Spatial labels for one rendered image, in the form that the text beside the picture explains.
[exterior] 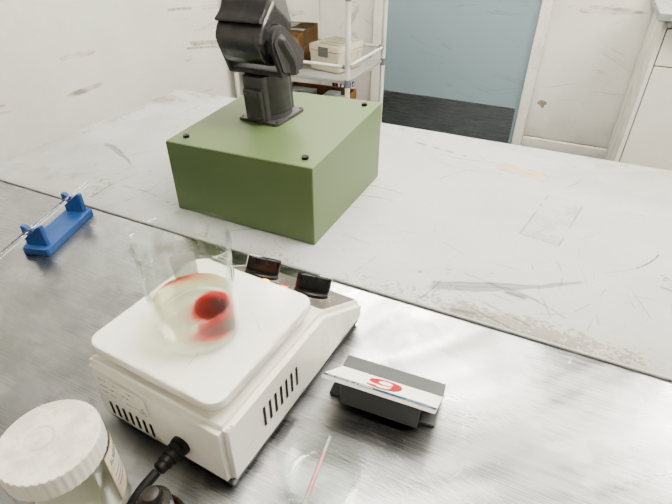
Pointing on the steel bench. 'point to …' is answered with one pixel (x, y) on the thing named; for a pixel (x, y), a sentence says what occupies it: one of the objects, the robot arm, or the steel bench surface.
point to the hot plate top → (264, 294)
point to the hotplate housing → (175, 415)
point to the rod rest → (41, 241)
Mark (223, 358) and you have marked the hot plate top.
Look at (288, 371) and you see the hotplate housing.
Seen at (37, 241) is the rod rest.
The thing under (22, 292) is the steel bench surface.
